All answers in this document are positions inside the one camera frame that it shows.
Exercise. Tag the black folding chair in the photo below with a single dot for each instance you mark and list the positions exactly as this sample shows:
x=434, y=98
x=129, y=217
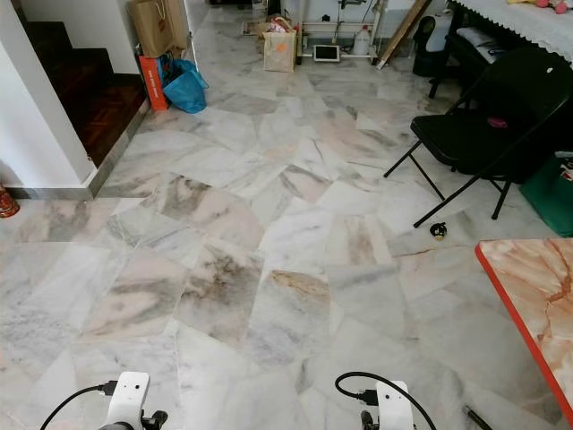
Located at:
x=466, y=134

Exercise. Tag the table with white lace cloth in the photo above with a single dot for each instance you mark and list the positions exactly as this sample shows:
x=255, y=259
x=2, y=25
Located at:
x=519, y=18

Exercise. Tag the orange carton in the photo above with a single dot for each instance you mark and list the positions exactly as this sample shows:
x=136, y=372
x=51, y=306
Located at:
x=153, y=82

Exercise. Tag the blue plastic bag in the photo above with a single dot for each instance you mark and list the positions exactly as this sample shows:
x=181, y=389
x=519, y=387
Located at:
x=186, y=90

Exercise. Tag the thin black rod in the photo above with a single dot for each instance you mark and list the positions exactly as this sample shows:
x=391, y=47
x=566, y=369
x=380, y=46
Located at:
x=477, y=417

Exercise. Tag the wooden plank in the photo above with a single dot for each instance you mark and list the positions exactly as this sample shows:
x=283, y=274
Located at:
x=403, y=34

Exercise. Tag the red can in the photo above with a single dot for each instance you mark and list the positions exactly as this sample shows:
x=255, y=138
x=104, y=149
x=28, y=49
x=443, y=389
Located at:
x=9, y=203

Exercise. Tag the dark wooden staircase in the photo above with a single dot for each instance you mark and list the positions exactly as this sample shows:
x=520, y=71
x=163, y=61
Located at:
x=94, y=103

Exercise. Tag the small black round object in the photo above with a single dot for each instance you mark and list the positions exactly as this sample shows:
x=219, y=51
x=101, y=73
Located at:
x=439, y=230

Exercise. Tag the beige paper bag orange print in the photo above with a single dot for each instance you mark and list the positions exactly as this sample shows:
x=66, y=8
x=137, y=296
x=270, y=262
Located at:
x=279, y=52

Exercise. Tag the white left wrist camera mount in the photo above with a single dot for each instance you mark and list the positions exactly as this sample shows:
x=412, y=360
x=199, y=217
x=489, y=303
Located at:
x=128, y=394

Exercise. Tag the white plastic bottle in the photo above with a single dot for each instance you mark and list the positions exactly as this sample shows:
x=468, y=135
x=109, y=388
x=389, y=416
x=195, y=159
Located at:
x=362, y=42

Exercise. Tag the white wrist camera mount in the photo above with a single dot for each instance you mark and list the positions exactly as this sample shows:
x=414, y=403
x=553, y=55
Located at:
x=394, y=408
x=128, y=394

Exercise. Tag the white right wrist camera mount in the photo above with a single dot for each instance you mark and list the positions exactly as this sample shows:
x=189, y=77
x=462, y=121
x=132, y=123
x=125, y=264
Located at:
x=394, y=408

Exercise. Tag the green box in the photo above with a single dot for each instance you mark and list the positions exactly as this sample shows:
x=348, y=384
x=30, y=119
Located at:
x=551, y=193

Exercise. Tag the white tablet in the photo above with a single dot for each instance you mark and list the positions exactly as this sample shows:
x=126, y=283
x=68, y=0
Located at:
x=327, y=52

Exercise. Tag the brown paper bag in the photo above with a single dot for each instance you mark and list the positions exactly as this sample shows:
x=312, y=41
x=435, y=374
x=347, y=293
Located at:
x=154, y=27

